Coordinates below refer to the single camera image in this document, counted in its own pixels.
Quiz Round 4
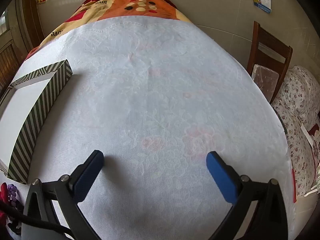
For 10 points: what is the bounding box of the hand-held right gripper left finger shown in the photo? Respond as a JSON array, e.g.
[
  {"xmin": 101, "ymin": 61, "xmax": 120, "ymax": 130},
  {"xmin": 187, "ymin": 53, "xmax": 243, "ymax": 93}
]
[{"xmin": 24, "ymin": 150, "xmax": 104, "ymax": 240}]

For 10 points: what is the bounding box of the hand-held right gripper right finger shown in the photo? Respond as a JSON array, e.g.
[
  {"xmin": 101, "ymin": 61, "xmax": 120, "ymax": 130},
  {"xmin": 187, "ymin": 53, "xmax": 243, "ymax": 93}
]
[{"xmin": 206, "ymin": 151, "xmax": 289, "ymax": 240}]

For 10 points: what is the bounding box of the striped rectangular box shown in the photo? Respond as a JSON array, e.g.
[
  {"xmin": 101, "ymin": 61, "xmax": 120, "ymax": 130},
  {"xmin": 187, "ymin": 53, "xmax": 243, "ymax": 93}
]
[{"xmin": 0, "ymin": 59, "xmax": 73, "ymax": 184}]

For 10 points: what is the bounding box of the purple bead bracelet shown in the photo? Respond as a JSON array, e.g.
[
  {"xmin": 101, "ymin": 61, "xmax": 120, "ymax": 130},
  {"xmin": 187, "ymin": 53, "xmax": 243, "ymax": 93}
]
[{"xmin": 7, "ymin": 184, "xmax": 20, "ymax": 209}]

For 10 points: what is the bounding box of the red satin bow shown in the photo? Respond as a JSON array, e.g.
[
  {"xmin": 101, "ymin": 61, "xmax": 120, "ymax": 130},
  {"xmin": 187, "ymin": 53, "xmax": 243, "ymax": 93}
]
[{"xmin": 0, "ymin": 182, "xmax": 9, "ymax": 220}]

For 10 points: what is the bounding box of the white embossed tablecloth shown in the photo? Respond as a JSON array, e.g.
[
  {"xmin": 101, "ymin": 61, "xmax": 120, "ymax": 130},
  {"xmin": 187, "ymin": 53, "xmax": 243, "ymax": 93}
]
[{"xmin": 0, "ymin": 15, "xmax": 298, "ymax": 240}]

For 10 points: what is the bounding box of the dark red cloth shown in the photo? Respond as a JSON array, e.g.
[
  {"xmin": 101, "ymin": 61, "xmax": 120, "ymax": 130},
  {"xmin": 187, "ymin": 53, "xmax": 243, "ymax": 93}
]
[{"xmin": 310, "ymin": 124, "xmax": 320, "ymax": 145}]

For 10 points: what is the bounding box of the pink chair cushion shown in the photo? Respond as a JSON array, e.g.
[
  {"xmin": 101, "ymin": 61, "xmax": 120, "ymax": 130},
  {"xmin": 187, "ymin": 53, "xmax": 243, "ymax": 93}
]
[{"xmin": 251, "ymin": 64, "xmax": 280, "ymax": 98}]

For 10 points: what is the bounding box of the floral bedding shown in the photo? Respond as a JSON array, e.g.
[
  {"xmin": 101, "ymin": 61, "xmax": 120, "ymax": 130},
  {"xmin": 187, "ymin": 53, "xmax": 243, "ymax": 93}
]
[{"xmin": 271, "ymin": 65, "xmax": 320, "ymax": 220}]

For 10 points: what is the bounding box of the brown wooden chair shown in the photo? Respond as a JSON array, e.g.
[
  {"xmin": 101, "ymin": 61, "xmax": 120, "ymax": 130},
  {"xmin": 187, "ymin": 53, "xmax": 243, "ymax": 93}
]
[{"xmin": 246, "ymin": 21, "xmax": 293, "ymax": 104}]

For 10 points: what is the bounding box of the dark wooden slatted door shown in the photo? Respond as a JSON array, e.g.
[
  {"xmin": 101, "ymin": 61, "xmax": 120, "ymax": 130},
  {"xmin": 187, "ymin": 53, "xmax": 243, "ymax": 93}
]
[{"xmin": 0, "ymin": 5, "xmax": 38, "ymax": 95}]

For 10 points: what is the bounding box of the orange printed blanket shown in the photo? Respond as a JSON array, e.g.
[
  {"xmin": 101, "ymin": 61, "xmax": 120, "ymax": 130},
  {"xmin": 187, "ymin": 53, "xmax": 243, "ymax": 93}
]
[{"xmin": 24, "ymin": 0, "xmax": 194, "ymax": 63}]

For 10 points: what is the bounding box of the black cable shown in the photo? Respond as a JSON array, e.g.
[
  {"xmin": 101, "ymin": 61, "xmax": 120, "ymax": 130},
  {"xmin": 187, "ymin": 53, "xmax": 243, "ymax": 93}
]
[{"xmin": 0, "ymin": 201, "xmax": 75, "ymax": 238}]

